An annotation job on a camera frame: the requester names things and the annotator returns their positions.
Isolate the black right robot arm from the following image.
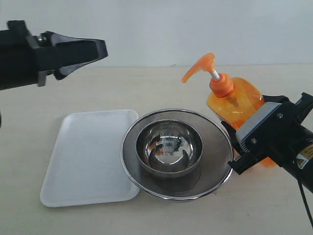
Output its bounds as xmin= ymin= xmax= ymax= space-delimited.
xmin=222 ymin=93 xmax=313 ymax=191

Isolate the steel mesh strainer basin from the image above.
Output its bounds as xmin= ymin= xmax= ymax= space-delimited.
xmin=120 ymin=109 xmax=234 ymax=202

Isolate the orange dish soap pump bottle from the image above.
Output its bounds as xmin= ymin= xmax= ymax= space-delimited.
xmin=181 ymin=52 xmax=278 ymax=168

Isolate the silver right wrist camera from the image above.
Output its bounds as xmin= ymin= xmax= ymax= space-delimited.
xmin=235 ymin=101 xmax=304 ymax=153

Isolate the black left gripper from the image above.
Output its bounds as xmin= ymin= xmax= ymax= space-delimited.
xmin=0 ymin=20 xmax=108 ymax=90

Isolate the small stainless steel bowl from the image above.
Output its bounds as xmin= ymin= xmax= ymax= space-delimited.
xmin=135 ymin=119 xmax=204 ymax=179

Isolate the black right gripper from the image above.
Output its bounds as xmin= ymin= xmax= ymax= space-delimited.
xmin=222 ymin=93 xmax=313 ymax=175

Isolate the white rectangular foam tray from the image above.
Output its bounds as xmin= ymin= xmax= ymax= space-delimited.
xmin=40 ymin=109 xmax=139 ymax=208

